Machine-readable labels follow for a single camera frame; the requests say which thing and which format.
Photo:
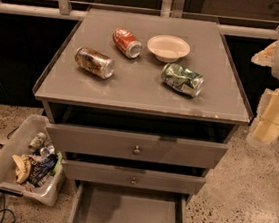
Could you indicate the red soda can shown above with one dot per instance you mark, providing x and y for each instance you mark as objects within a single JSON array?
[{"x": 127, "y": 43}]

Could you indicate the grey middle drawer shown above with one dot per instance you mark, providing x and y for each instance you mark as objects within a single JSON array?
[{"x": 132, "y": 177}]

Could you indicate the small can in bin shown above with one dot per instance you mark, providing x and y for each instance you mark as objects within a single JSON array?
[{"x": 37, "y": 142}]

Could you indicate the dark blue snack bag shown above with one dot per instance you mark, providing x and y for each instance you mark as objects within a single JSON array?
[{"x": 41, "y": 168}]

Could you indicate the tan crumpled object in bin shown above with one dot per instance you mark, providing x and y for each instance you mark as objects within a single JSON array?
[{"x": 23, "y": 168}]

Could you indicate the brown soda can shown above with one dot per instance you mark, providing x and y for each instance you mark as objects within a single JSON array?
[{"x": 96, "y": 63}]

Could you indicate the grey bottom drawer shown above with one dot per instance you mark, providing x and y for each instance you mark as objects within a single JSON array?
[{"x": 95, "y": 203}]

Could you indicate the white paper bowl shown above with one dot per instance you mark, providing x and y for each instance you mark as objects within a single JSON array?
[{"x": 168, "y": 48}]

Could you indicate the grey drawer cabinet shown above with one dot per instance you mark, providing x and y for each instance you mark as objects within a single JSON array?
[{"x": 134, "y": 99}]

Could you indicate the crushed green can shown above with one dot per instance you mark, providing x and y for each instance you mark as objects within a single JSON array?
[{"x": 182, "y": 79}]

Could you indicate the grey drawer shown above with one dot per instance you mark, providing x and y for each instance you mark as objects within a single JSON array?
[
  {"x": 134, "y": 146},
  {"x": 95, "y": 203},
  {"x": 132, "y": 177}
]

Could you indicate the grey top drawer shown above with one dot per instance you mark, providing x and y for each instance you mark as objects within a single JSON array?
[{"x": 134, "y": 146}]

